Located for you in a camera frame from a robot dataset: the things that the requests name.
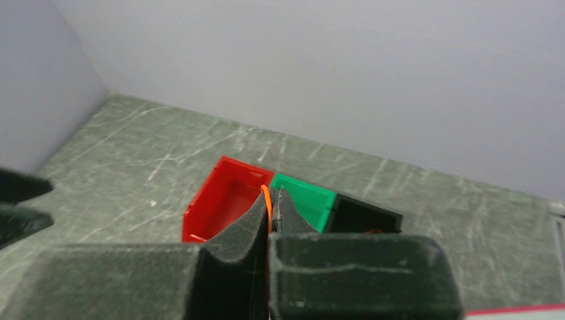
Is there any red plastic bin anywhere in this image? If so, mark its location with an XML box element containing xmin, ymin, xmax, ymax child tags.
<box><xmin>181</xmin><ymin>156</ymin><xmax>275</xmax><ymax>243</ymax></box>

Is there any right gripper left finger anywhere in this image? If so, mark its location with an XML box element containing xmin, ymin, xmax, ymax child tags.
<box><xmin>1</xmin><ymin>187</ymin><xmax>273</xmax><ymax>319</ymax></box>

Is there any white board with pink frame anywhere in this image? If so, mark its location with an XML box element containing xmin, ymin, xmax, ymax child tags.
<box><xmin>465</xmin><ymin>303</ymin><xmax>564</xmax><ymax>320</ymax></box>

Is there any black plastic bin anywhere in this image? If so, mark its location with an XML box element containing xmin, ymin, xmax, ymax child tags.
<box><xmin>323</xmin><ymin>193</ymin><xmax>404</xmax><ymax>233</ymax></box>

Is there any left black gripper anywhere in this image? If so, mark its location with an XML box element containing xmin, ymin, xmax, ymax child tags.
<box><xmin>1</xmin><ymin>168</ymin><xmax>54</xmax><ymax>249</ymax></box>

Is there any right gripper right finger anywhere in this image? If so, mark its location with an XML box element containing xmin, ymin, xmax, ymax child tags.
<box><xmin>269</xmin><ymin>189</ymin><xmax>464</xmax><ymax>319</ymax></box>

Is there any orange cable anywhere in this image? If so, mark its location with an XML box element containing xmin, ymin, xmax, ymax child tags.
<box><xmin>260</xmin><ymin>184</ymin><xmax>274</xmax><ymax>320</ymax></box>

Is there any green plastic bin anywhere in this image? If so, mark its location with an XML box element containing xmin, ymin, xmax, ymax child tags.
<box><xmin>271</xmin><ymin>173</ymin><xmax>336</xmax><ymax>233</ymax></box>

